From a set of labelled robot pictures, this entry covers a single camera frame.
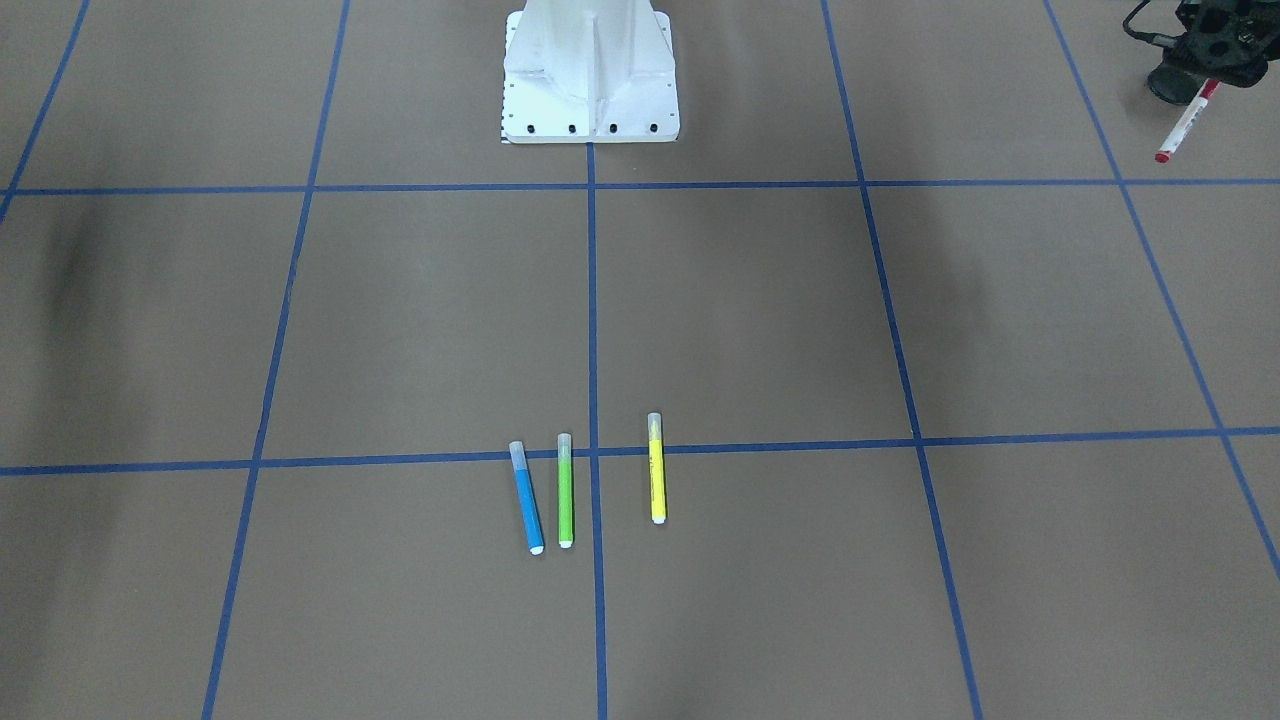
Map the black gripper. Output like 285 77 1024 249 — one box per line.
1123 1 1279 88

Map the red and white marker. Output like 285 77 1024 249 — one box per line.
1155 79 1220 164

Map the blue marker pen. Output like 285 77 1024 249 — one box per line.
508 439 547 556

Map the black mesh pen cup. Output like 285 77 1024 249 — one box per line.
1146 61 1206 108

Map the brown paper table mat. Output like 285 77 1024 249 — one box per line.
3 1 1277 719

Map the yellow highlighter pen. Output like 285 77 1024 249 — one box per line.
646 413 668 525

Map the green highlighter pen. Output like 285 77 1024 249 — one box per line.
556 432 575 550

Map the white camera post base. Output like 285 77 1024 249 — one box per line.
500 1 681 145

